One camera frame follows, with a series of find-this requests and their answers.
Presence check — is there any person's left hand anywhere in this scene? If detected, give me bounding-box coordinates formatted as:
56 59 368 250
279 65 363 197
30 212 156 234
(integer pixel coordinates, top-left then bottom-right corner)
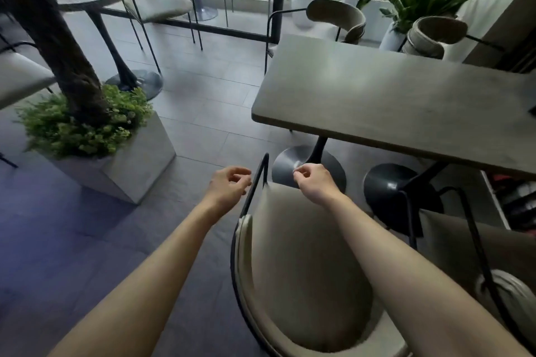
204 166 253 223

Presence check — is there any person's right hand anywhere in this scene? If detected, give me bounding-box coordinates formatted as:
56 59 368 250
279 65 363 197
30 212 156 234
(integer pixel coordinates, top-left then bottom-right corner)
293 163 347 208

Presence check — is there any person's left forearm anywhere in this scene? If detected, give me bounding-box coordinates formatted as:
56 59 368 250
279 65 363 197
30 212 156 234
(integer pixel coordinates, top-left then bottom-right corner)
47 199 218 357

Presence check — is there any person's right forearm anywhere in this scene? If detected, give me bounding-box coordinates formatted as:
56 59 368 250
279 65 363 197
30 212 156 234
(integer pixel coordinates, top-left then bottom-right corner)
330 194 533 357

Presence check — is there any grey concrete square planter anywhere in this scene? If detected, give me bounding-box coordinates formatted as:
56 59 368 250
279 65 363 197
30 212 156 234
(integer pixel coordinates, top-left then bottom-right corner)
45 112 177 206

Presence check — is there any grey rectangular table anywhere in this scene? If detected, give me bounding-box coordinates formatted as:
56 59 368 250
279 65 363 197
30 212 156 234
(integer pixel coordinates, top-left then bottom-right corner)
251 33 536 180

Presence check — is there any white tall plant pot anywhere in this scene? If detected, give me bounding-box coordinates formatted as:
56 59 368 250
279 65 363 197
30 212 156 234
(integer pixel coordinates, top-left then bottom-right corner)
379 20 409 52

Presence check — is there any green leafy shrub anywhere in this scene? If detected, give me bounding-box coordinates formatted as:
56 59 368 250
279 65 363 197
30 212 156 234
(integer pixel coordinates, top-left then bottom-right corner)
15 84 154 160

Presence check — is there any white shelf with items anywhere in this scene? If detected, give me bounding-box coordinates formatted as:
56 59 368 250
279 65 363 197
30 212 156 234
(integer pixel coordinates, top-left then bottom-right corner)
481 170 536 237

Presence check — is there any dark tree trunk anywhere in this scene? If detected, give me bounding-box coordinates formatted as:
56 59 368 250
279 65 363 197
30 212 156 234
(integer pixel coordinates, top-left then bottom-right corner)
0 0 112 127

